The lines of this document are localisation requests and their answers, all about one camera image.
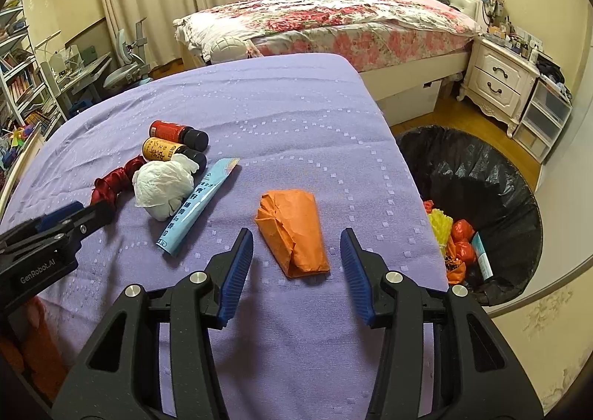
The red label small bottle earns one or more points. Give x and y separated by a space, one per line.
169 129

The white bookshelf with books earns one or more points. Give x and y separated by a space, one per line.
18 77

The grey desk chair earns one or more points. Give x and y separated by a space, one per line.
125 73

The orange fabric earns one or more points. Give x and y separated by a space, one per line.
41 341

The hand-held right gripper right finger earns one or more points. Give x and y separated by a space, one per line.
356 281

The white two-drawer nightstand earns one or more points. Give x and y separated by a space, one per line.
495 77

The blue stool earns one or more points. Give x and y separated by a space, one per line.
81 107

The clutter of small bottles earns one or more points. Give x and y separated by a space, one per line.
512 40

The pink floral quilt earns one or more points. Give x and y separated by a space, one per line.
324 17

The clear plastic drawer unit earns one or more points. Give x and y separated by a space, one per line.
542 119

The yellow foam fruit net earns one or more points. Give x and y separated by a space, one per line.
440 228

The orange packet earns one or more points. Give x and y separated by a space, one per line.
292 235

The yellow label small bottle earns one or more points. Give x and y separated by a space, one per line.
160 149

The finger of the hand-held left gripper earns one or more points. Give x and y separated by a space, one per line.
92 218
55 217

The grey study desk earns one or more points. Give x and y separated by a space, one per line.
78 68

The orange foam fruit net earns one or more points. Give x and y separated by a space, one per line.
463 242

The dark clothes pile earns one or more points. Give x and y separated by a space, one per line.
553 75

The white under-bed storage box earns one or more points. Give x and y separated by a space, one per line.
412 98

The white sliding wardrobe door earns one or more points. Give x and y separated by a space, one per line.
567 225

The light blue toothpaste tube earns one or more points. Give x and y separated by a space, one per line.
194 207

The dark red ribbon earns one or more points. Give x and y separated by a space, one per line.
111 181

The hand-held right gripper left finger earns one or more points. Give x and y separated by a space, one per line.
236 276

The white tissue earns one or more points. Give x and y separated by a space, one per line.
160 188

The purple dotted tablecloth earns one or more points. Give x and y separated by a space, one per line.
278 123

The trash bin with black bag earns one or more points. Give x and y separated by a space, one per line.
472 170

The white teal tube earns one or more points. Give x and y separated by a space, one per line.
484 258

